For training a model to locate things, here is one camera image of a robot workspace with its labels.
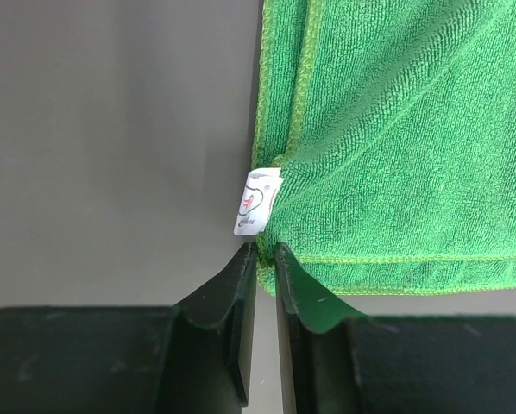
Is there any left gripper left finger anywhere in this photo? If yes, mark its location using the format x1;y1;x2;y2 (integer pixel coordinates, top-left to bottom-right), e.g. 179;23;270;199
0;242;257;413

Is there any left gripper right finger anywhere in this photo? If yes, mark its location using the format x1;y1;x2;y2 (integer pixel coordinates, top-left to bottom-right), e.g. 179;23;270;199
274;243;516;413

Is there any white towel label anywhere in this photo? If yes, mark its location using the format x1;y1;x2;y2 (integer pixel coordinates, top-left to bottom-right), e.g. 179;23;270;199
233;167;284;236

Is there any green microfiber towel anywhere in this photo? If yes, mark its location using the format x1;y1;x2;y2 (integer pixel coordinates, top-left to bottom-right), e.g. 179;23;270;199
252;1;516;295

